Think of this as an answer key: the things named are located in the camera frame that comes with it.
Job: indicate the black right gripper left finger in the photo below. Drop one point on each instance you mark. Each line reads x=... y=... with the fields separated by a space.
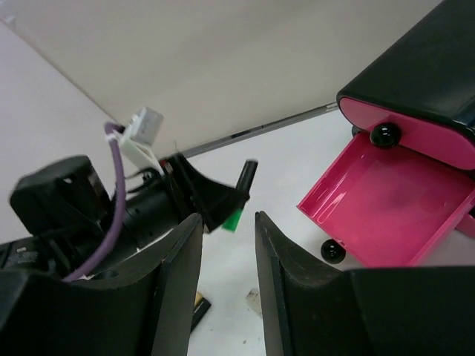
x=142 y=306

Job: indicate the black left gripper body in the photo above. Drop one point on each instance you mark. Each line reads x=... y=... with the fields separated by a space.
x=156 y=206

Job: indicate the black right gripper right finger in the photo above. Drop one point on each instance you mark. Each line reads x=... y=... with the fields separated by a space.
x=311 y=308

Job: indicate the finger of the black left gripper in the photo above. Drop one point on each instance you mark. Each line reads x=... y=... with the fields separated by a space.
x=213 y=200

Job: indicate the black green-capped marker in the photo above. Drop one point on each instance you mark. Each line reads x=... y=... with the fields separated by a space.
x=244 y=185

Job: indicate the black pink-capped marker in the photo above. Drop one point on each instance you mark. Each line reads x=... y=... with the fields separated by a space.
x=201 y=307

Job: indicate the pink bottom drawer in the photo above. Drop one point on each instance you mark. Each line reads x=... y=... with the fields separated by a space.
x=467 y=226

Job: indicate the pink top drawer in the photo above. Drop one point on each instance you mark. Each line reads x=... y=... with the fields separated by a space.
x=437 y=142

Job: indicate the black mini drawer cabinet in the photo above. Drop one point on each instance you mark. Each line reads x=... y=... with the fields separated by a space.
x=428 y=73

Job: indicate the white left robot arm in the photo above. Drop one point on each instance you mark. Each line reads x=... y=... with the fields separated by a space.
x=67 y=211

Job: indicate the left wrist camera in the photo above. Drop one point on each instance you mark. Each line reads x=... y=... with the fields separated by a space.
x=136 y=141

